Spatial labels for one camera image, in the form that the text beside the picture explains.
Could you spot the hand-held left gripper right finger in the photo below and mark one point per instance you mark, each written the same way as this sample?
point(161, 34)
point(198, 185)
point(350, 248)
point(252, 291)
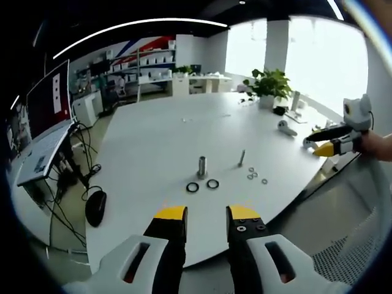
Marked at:
point(269, 263)

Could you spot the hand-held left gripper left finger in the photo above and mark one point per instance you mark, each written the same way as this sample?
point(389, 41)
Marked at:
point(134, 266)

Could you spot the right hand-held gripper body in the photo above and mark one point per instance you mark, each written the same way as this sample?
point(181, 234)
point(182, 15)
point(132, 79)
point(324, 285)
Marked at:
point(359, 116)

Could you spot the black washer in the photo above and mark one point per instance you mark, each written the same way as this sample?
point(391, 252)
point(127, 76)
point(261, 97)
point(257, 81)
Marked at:
point(188, 190)
point(208, 185)

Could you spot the thin threaded stud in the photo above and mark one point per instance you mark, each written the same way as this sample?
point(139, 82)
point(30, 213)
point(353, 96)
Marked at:
point(241, 157)

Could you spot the thick threaded stud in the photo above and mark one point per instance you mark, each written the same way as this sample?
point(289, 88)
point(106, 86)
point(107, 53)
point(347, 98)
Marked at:
point(202, 167)

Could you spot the person's right hand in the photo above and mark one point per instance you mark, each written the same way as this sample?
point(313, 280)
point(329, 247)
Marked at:
point(376, 147)

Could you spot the white handheld controller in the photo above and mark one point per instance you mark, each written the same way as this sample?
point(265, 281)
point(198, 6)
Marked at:
point(306, 142)
point(287, 128)

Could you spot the white upright stand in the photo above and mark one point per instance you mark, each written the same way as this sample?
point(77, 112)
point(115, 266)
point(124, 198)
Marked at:
point(296, 105)

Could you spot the small black object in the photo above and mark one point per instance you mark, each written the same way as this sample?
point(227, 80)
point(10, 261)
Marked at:
point(279, 110)

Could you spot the black oval object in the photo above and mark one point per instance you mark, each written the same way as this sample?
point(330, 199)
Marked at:
point(96, 208)

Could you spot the potted green plant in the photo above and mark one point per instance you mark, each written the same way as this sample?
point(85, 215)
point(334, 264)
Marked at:
point(271, 85)

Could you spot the white mesh chair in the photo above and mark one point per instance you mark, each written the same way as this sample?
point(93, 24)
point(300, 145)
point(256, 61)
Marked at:
point(352, 242)

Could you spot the white counter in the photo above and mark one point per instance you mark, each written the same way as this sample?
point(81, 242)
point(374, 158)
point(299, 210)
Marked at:
point(202, 82)

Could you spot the white cabinet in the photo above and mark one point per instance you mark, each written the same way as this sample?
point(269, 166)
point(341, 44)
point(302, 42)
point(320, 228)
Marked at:
point(87, 108)

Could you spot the dark computer monitor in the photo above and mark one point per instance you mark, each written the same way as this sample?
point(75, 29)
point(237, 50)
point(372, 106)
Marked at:
point(46, 101)

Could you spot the storage shelf with white bins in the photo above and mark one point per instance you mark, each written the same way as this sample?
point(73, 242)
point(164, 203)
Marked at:
point(147, 67)

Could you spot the curved ceiling light strip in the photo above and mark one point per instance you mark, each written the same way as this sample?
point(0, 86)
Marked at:
point(137, 29)

